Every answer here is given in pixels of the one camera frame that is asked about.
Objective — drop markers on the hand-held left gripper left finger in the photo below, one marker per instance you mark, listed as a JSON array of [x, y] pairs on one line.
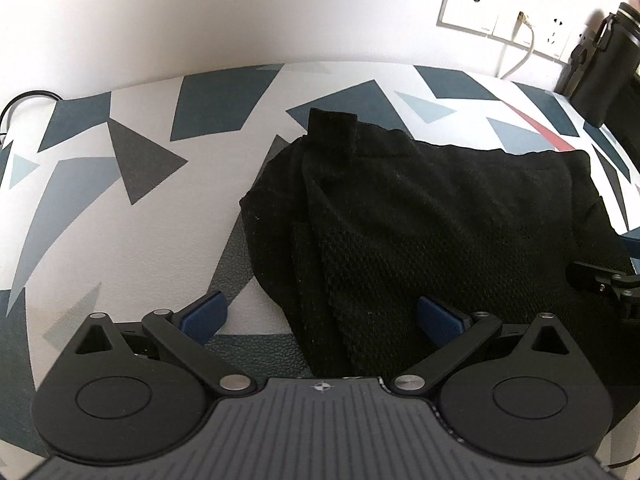
[[202, 317]]

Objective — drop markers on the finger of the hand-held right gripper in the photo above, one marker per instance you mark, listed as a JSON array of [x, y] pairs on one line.
[[590, 275]]

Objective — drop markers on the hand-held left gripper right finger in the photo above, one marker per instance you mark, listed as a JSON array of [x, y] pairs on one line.
[[442, 322]]

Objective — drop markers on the black knit sweater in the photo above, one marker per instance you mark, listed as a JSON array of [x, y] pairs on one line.
[[425, 220]]

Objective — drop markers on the geometric patterned table mat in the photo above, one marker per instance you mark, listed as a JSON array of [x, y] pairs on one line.
[[150, 220]]

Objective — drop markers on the white power wall socket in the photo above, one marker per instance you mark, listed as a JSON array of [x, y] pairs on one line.
[[555, 35]]

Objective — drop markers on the white network wall plate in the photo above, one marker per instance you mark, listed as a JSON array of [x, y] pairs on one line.
[[512, 27]]

